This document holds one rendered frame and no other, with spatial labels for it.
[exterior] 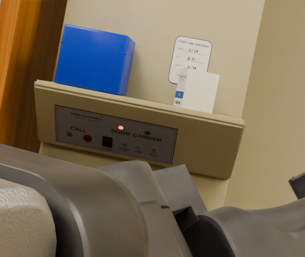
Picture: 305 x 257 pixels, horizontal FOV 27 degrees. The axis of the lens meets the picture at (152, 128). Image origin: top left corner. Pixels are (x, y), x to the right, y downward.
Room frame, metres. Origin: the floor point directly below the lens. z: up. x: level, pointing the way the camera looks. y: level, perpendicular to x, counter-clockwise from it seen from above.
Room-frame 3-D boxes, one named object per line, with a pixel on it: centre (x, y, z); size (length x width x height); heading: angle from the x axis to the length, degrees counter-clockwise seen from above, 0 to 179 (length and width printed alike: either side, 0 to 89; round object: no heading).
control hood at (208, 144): (1.00, 0.02, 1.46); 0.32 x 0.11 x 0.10; 86
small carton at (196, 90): (0.99, -0.06, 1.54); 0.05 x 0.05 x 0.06; 13
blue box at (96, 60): (1.00, 0.11, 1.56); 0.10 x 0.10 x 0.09; 86
